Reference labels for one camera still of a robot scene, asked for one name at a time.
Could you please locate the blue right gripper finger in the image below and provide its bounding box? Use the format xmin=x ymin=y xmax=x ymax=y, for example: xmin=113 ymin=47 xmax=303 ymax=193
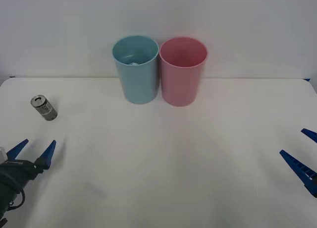
xmin=301 ymin=128 xmax=317 ymax=143
xmin=279 ymin=149 xmax=317 ymax=198

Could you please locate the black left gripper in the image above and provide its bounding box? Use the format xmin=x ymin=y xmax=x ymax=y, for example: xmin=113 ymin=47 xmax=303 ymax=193
xmin=0 ymin=139 xmax=57 ymax=190

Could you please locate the grey drink can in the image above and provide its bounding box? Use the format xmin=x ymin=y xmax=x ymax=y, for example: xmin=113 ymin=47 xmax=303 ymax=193
xmin=30 ymin=95 xmax=58 ymax=122

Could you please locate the pale blue plastic bin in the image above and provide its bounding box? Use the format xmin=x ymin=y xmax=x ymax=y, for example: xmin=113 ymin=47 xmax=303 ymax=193
xmin=111 ymin=35 xmax=159 ymax=105

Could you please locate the pink plastic bin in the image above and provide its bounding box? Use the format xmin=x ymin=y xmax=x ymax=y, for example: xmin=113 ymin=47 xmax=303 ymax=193
xmin=158 ymin=36 xmax=208 ymax=107

